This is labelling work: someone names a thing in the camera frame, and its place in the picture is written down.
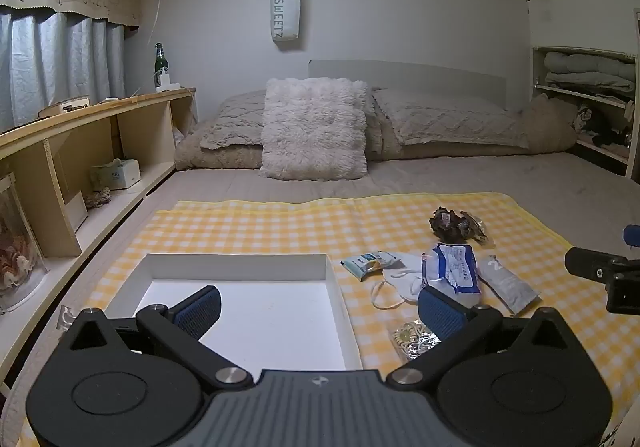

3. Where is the white shallow cardboard box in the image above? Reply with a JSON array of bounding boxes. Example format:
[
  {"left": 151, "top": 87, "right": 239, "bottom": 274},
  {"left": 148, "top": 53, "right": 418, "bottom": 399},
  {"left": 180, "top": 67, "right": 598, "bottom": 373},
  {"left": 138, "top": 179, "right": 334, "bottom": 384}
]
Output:
[{"left": 107, "top": 253, "right": 363, "bottom": 373}]

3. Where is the blue white wet wipes pack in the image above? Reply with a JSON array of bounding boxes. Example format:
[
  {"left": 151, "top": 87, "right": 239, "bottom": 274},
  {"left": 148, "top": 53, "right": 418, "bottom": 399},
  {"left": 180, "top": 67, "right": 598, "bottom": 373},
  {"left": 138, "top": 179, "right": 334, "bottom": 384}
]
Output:
[{"left": 421, "top": 243, "right": 483, "bottom": 308}]

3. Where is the yellow checked mat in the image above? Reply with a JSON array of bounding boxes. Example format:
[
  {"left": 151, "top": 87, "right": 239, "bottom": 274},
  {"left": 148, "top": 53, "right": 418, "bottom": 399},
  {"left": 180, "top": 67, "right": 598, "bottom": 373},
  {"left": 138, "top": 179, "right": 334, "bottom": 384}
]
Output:
[{"left": 15, "top": 191, "right": 633, "bottom": 447}]

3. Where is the grey pouch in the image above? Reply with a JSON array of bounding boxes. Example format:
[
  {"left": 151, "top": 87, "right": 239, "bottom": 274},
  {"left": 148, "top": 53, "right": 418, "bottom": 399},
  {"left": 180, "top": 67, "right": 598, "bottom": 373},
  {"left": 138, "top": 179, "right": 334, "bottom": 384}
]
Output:
[{"left": 477, "top": 254, "right": 542, "bottom": 315}]

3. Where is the coiled rope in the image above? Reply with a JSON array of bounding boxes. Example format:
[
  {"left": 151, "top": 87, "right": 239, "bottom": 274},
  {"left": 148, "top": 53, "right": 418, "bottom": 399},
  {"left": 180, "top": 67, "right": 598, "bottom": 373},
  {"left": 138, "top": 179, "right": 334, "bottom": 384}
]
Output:
[{"left": 84, "top": 187, "right": 113, "bottom": 209}]

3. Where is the pale blue curtain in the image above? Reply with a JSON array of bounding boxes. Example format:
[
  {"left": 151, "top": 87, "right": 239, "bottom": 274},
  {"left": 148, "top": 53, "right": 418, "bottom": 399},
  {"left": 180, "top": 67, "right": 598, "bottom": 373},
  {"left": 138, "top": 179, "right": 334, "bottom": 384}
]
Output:
[{"left": 0, "top": 10, "right": 126, "bottom": 133}]

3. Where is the clear bag of gold trinkets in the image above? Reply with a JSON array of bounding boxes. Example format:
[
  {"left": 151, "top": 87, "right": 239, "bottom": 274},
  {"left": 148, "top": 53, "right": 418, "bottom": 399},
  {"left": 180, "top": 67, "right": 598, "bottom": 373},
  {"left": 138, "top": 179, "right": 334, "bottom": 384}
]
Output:
[{"left": 390, "top": 322, "right": 441, "bottom": 360}]

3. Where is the white hanging bag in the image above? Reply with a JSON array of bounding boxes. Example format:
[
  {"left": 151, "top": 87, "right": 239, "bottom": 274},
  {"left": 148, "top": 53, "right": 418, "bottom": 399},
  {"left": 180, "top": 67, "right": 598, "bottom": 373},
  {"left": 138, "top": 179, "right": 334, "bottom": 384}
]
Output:
[{"left": 270, "top": 0, "right": 302, "bottom": 50}]

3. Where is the beige quilted pillow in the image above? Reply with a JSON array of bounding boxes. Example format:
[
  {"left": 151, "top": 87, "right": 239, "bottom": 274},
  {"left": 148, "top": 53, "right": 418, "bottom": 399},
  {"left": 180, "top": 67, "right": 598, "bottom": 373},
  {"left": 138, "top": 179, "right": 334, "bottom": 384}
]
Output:
[
  {"left": 200, "top": 88, "right": 268, "bottom": 150},
  {"left": 371, "top": 88, "right": 531, "bottom": 149}
]

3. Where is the dark crocheted item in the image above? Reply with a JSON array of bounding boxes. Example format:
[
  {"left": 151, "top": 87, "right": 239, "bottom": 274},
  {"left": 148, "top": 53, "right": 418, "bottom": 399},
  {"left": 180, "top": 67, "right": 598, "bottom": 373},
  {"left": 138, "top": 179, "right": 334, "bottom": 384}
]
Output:
[{"left": 430, "top": 207, "right": 473, "bottom": 244}]

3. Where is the white open shelf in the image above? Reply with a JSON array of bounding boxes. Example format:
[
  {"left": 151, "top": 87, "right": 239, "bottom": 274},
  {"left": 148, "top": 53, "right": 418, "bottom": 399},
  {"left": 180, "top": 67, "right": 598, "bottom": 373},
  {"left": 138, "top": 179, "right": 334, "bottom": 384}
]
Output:
[{"left": 530, "top": 44, "right": 640, "bottom": 178}]

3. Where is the green glass bottle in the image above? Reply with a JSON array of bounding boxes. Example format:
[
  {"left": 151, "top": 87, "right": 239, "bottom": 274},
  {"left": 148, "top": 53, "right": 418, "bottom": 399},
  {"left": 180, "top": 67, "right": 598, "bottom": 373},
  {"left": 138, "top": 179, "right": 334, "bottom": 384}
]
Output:
[{"left": 152, "top": 42, "right": 171, "bottom": 93}]

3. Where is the long wooden shelf unit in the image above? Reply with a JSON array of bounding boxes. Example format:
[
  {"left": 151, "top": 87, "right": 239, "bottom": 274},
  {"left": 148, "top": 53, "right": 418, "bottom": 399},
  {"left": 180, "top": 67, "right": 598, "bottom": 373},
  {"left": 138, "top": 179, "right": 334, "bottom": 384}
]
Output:
[{"left": 0, "top": 87, "right": 198, "bottom": 378}]

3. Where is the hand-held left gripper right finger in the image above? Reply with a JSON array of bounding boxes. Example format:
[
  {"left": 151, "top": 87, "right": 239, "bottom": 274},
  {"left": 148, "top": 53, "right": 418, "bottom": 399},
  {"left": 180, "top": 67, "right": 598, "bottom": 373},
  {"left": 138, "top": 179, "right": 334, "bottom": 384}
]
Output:
[{"left": 385, "top": 286, "right": 573, "bottom": 387}]

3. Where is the dark item in clear wrapper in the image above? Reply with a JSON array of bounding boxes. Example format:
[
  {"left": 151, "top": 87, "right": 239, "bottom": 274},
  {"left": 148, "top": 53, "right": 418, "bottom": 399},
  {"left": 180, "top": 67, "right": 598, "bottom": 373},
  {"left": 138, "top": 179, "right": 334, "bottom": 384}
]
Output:
[{"left": 460, "top": 210, "right": 490, "bottom": 245}]

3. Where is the pale tissue box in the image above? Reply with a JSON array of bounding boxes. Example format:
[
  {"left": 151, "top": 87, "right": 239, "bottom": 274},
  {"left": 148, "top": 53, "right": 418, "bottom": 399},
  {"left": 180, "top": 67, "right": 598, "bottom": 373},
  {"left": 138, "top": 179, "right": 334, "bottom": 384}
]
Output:
[{"left": 91, "top": 158, "right": 142, "bottom": 191}]

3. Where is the pale headboard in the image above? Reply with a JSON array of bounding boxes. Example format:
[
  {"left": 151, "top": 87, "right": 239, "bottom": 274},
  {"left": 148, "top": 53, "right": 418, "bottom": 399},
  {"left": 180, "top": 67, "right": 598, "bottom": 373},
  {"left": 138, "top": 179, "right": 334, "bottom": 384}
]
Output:
[{"left": 308, "top": 60, "right": 508, "bottom": 110}]

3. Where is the folded pale bedding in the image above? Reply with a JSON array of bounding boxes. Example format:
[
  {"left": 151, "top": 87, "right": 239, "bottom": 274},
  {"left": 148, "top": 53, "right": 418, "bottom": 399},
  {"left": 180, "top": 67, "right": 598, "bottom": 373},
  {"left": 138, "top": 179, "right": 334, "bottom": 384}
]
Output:
[{"left": 544, "top": 51, "right": 638, "bottom": 93}]

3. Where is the white face mask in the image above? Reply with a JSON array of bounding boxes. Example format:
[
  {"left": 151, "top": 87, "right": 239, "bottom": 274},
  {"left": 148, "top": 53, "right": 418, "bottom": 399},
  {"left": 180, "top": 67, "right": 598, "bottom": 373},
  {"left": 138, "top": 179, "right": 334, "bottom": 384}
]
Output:
[{"left": 370, "top": 267, "right": 431, "bottom": 310}]

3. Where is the small clear plastic bag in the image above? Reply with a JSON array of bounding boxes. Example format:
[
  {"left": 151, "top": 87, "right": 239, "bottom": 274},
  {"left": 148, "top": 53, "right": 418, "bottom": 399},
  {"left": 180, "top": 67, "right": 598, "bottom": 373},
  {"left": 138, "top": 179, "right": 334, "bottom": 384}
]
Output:
[{"left": 57, "top": 304, "right": 81, "bottom": 330}]

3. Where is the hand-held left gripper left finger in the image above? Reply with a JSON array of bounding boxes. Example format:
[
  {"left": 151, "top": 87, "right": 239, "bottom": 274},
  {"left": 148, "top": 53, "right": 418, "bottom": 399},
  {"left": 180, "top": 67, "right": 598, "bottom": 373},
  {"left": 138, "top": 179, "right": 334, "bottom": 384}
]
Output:
[{"left": 65, "top": 285, "right": 253, "bottom": 387}]

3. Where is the fluffy white cushion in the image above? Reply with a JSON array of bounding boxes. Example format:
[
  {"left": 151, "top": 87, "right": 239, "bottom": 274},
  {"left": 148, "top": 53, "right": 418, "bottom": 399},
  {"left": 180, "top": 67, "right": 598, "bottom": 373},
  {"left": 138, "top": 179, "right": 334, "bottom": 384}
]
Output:
[{"left": 259, "top": 77, "right": 370, "bottom": 180}]

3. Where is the blue white sachet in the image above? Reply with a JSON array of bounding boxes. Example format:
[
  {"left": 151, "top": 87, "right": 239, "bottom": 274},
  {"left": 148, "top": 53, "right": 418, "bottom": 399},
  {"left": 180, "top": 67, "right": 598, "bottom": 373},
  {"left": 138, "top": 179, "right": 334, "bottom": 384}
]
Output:
[{"left": 340, "top": 251, "right": 401, "bottom": 283}]

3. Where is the clear plastic jar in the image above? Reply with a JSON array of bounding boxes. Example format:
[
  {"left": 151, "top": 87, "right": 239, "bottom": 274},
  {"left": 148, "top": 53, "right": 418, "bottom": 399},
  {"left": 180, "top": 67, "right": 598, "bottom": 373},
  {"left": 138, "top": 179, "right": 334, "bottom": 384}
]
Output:
[{"left": 0, "top": 172, "right": 51, "bottom": 313}]

